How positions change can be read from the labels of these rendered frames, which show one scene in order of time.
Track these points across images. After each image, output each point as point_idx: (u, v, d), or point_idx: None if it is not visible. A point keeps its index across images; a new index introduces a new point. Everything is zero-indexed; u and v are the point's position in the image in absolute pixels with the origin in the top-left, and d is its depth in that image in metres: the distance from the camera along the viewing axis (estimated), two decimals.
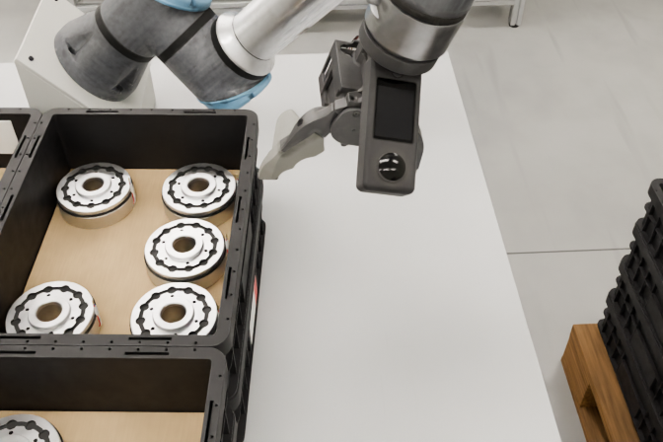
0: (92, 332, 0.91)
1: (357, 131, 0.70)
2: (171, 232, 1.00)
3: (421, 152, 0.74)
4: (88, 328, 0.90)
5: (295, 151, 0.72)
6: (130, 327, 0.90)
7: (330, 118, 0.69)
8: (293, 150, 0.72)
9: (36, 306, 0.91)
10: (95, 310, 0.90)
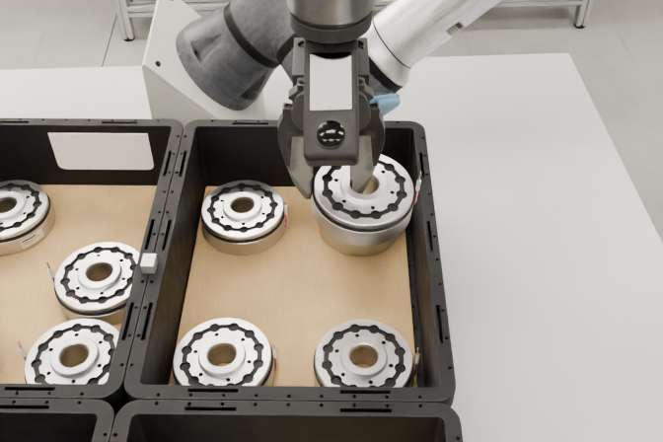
0: (270, 378, 0.80)
1: None
2: (342, 167, 0.80)
3: (382, 145, 0.73)
4: (267, 373, 0.79)
5: (296, 160, 0.75)
6: (315, 371, 0.79)
7: (288, 117, 0.71)
8: (294, 160, 0.75)
9: (207, 348, 0.80)
10: (274, 352, 0.79)
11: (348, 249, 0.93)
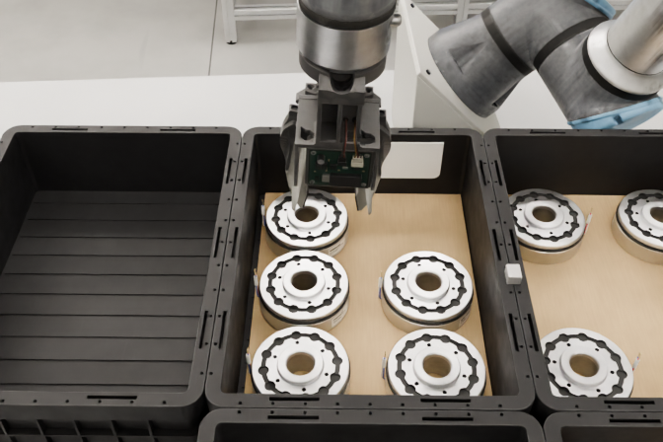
0: None
1: None
2: (322, 301, 0.86)
3: (282, 138, 0.74)
4: (631, 384, 0.79)
5: None
6: None
7: (379, 116, 0.71)
8: None
9: (567, 358, 0.80)
10: (636, 363, 0.80)
11: (656, 257, 0.94)
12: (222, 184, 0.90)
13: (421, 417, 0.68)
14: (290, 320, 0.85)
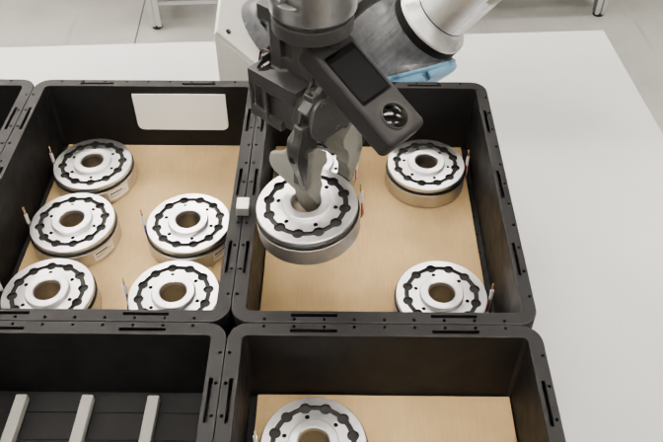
0: (358, 224, 0.76)
1: (330, 119, 0.70)
2: (84, 236, 0.92)
3: None
4: (355, 217, 0.76)
5: (311, 176, 0.73)
6: (397, 306, 0.85)
7: (306, 136, 0.69)
8: (310, 178, 0.73)
9: (290, 196, 0.77)
10: (361, 196, 0.76)
11: (416, 200, 1.00)
12: (0, 129, 0.96)
13: (119, 329, 0.74)
14: (51, 254, 0.91)
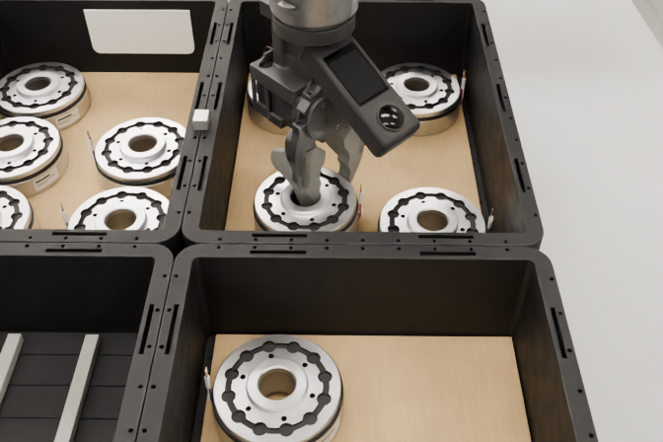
0: (354, 224, 0.76)
1: (330, 119, 0.70)
2: (23, 161, 0.80)
3: None
4: (352, 217, 0.75)
5: (310, 175, 0.73)
6: None
7: (303, 134, 0.69)
8: (308, 176, 0.73)
9: (290, 189, 0.76)
10: (360, 196, 0.76)
11: None
12: None
13: (46, 250, 0.62)
14: None
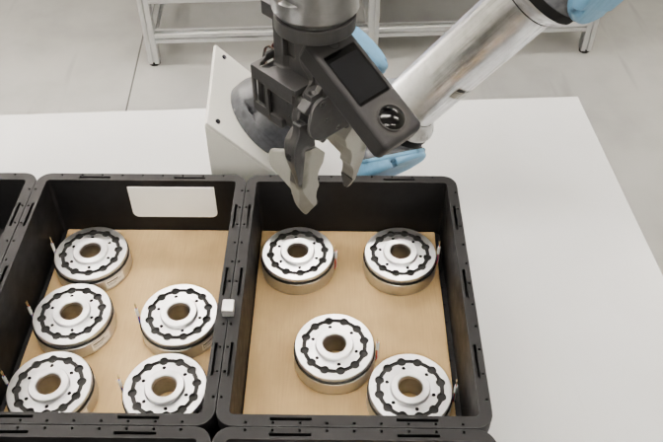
0: (372, 366, 0.98)
1: (330, 119, 0.70)
2: (83, 329, 1.00)
3: None
4: (370, 362, 0.97)
5: (308, 175, 0.73)
6: (369, 400, 0.93)
7: (304, 133, 0.69)
8: (306, 177, 0.73)
9: (323, 337, 0.98)
10: (377, 346, 0.97)
11: (391, 289, 1.07)
12: (5, 226, 1.04)
13: (113, 432, 0.82)
14: (52, 345, 0.99)
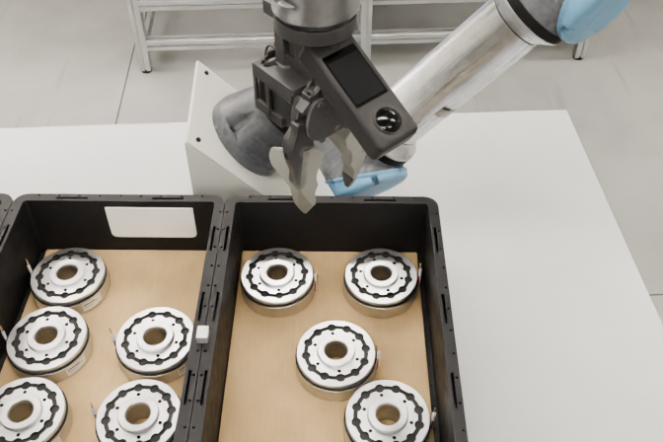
0: (372, 375, 0.98)
1: (329, 119, 0.70)
2: (57, 353, 0.99)
3: None
4: (371, 370, 0.98)
5: (306, 175, 0.73)
6: (345, 427, 0.92)
7: (302, 133, 0.69)
8: (304, 176, 0.73)
9: (325, 343, 0.99)
10: (378, 354, 0.98)
11: (371, 312, 1.06)
12: None
13: None
14: (26, 371, 0.97)
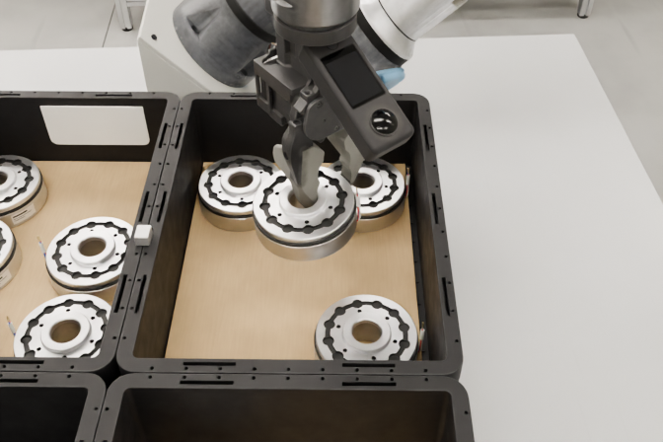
0: (351, 227, 0.76)
1: (328, 119, 0.70)
2: None
3: None
4: (348, 220, 0.75)
5: (307, 174, 0.73)
6: (316, 347, 0.76)
7: (300, 133, 0.69)
8: (304, 175, 0.73)
9: (289, 190, 0.77)
10: (357, 200, 0.75)
11: None
12: None
13: None
14: None
